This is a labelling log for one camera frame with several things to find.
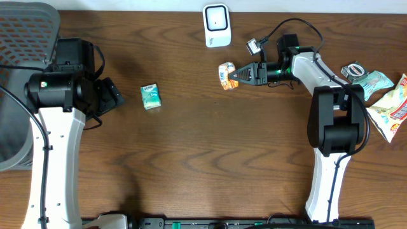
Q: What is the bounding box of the orange small packet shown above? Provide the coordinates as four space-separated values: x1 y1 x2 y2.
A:
218 62 239 90

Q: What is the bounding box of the teal tissue box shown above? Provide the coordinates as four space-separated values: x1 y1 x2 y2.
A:
141 83 162 110

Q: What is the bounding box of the mint green wipes pack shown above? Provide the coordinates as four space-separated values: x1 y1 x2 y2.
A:
353 71 394 101

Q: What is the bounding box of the cream snack bag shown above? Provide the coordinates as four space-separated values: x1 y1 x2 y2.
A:
367 74 406 143

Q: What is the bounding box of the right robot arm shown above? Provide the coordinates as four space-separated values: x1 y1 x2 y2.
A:
229 34 369 223

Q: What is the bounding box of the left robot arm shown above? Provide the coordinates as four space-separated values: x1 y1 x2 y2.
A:
22 38 133 228

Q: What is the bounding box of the white barcode scanner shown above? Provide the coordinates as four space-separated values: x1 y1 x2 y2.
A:
202 3 231 48

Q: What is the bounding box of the dark grey plastic basket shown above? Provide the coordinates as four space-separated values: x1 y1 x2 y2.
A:
1 1 60 170

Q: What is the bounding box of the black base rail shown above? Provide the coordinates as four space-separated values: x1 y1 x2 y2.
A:
83 211 376 229

